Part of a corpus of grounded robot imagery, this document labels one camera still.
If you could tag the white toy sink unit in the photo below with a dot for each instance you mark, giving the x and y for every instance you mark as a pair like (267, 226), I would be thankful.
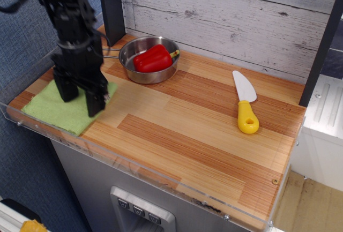
(318, 151)

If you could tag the green cloth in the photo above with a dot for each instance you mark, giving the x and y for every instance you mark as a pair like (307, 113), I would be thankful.
(49, 107)

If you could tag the right dark grey post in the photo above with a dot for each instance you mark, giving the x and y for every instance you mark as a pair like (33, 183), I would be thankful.
(329, 33)

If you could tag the grey toy fridge cabinet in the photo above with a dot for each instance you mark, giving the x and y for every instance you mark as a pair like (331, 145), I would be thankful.
(92, 180)

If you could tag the left dark grey post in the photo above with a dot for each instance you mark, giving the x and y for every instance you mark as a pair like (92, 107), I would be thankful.
(113, 20)

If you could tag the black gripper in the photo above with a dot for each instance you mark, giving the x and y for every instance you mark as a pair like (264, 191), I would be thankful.
(79, 65)

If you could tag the clear acrylic table guard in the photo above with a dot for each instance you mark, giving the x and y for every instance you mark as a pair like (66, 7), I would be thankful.
(182, 135)

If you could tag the small steel pan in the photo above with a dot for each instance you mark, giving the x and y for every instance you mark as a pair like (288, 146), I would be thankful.
(124, 67)

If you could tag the dark grey post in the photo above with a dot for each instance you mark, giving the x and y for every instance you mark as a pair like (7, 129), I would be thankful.
(329, 33)
(113, 20)

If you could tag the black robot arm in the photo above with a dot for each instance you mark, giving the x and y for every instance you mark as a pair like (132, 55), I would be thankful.
(72, 19)

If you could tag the silver dispenser button panel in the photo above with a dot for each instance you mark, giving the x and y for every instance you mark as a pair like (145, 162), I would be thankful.
(136, 214)

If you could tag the red toy bell pepper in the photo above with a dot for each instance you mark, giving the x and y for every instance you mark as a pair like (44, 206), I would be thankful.
(155, 59)

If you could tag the yellow handled toy knife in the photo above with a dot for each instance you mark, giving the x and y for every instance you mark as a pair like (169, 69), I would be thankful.
(247, 121)

